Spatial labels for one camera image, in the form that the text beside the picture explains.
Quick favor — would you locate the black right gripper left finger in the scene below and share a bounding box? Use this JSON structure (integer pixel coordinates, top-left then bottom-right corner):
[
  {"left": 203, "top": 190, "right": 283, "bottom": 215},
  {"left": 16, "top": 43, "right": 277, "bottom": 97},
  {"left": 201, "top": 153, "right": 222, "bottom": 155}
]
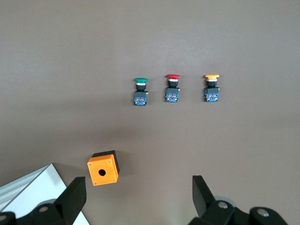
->
[{"left": 0, "top": 177, "right": 87, "bottom": 225}]

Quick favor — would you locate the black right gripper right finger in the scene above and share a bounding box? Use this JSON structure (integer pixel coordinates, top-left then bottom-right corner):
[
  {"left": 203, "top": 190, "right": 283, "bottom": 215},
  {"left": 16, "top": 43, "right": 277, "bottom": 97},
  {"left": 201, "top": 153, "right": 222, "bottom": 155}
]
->
[{"left": 188, "top": 175, "right": 289, "bottom": 225}]

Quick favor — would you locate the green mushroom push button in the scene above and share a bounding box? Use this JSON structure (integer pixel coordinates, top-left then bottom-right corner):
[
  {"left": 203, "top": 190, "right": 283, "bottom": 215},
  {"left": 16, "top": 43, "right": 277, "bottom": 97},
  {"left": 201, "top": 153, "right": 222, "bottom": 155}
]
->
[{"left": 132, "top": 77, "right": 150, "bottom": 106}]

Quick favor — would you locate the white drawer cabinet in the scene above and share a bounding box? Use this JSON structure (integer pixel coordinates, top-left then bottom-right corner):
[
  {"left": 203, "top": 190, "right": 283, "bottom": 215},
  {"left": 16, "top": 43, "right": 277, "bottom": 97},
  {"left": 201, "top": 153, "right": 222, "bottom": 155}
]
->
[{"left": 0, "top": 163, "right": 91, "bottom": 225}]

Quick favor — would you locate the yellow mushroom push button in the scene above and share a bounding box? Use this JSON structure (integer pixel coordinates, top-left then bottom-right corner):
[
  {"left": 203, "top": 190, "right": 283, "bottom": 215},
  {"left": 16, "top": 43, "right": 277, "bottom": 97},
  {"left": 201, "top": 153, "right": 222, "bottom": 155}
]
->
[{"left": 202, "top": 74, "right": 221, "bottom": 103}]

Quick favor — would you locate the red mushroom push button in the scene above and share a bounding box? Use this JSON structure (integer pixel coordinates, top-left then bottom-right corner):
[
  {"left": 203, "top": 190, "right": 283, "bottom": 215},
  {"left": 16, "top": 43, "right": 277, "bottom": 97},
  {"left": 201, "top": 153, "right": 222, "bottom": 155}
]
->
[{"left": 164, "top": 74, "right": 181, "bottom": 103}]

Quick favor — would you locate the orange push-button enclosure box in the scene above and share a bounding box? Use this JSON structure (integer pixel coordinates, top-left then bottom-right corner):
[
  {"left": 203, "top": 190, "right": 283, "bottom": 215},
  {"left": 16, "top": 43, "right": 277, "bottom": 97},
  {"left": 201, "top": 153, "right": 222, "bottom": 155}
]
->
[{"left": 87, "top": 150, "right": 121, "bottom": 187}]

